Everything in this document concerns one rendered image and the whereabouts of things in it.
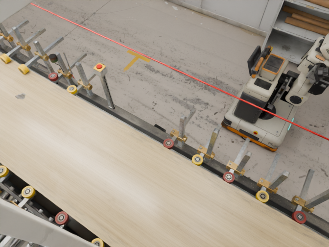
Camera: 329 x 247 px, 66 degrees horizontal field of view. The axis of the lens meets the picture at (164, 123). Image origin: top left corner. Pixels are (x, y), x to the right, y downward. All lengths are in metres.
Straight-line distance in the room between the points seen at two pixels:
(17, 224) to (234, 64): 3.48
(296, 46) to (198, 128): 1.94
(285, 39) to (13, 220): 4.01
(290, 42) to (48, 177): 3.56
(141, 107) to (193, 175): 1.61
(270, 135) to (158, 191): 1.53
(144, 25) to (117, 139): 2.71
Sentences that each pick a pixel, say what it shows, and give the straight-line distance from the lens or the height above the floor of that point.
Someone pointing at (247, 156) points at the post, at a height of 1.10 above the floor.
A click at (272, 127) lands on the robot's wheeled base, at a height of 0.28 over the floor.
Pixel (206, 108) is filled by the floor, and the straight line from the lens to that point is 3.24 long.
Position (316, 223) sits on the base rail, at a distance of 2.21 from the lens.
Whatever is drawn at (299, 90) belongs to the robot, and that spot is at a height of 0.84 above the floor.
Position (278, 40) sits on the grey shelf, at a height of 0.14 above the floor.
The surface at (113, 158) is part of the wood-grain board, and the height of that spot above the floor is 0.90.
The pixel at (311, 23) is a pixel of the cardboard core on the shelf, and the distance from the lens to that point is 3.88.
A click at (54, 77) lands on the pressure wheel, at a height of 0.91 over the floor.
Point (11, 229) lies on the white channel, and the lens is 0.64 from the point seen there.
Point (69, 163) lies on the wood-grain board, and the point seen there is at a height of 0.90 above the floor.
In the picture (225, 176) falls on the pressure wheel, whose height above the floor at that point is 0.91.
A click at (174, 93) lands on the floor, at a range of 3.34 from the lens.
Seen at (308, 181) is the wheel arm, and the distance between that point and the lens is 2.13.
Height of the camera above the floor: 2.61
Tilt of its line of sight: 58 degrees down
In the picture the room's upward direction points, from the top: 1 degrees counter-clockwise
